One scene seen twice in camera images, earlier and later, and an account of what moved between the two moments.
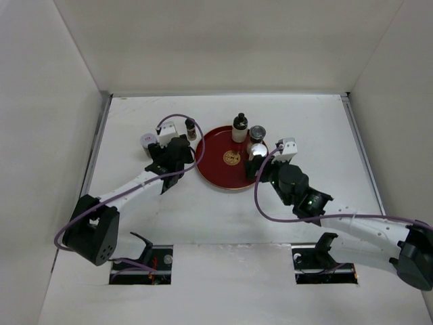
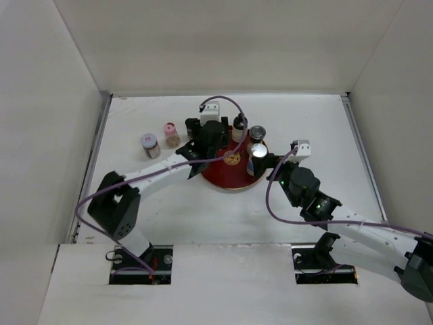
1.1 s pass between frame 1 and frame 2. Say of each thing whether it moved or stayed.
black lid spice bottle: stayed
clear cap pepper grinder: stayed
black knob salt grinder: stayed
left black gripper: moved
